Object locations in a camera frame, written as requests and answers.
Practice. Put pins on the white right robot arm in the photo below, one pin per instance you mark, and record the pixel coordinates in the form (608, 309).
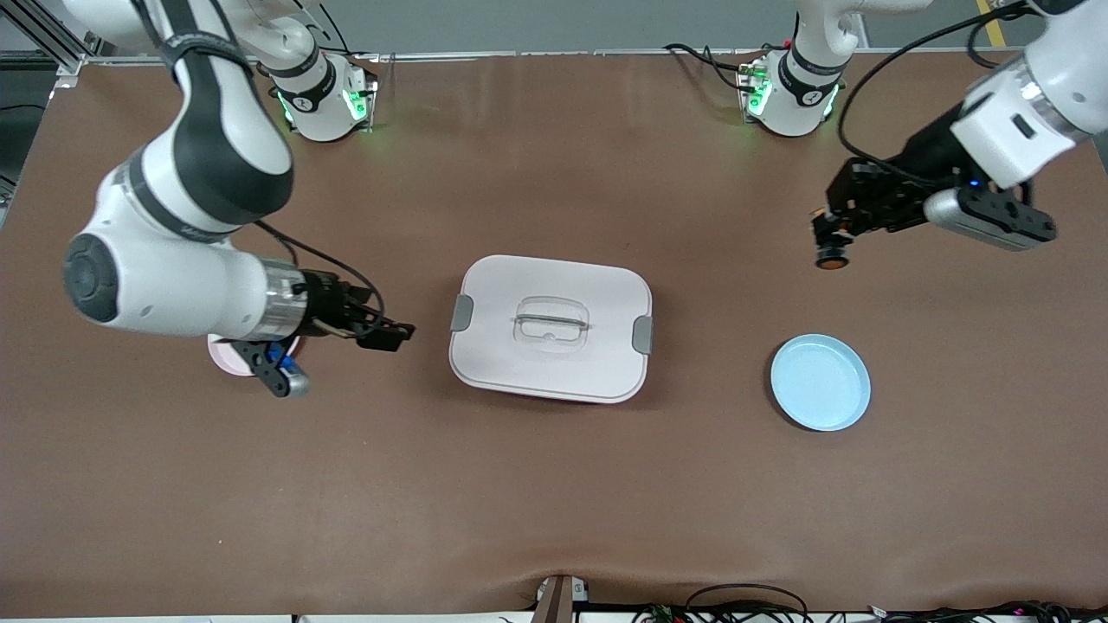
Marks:
(173, 285)

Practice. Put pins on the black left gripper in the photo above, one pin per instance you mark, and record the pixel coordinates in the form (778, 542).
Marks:
(923, 154)

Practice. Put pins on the light blue round plate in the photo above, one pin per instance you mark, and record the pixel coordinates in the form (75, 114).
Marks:
(818, 385)

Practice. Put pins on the camera mount post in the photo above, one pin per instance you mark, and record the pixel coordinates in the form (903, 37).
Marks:
(558, 601)

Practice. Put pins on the orange push button switch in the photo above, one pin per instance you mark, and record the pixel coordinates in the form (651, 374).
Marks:
(834, 262)

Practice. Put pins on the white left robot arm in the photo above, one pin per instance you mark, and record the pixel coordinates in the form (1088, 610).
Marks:
(1065, 69)

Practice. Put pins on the pink round plate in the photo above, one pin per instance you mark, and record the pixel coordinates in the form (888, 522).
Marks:
(223, 356)

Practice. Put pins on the white lidded storage box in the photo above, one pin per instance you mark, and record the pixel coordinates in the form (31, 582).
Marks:
(554, 363)

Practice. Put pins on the aluminium table edge rail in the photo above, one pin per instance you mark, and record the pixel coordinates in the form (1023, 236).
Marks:
(563, 54)

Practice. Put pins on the brown table mat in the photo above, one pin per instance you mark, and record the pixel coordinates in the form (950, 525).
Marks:
(554, 484)

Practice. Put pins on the aluminium frame extrusion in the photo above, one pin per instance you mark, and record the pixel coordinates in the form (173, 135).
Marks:
(43, 43)

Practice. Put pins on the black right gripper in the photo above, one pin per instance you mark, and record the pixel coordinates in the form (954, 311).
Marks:
(326, 305)

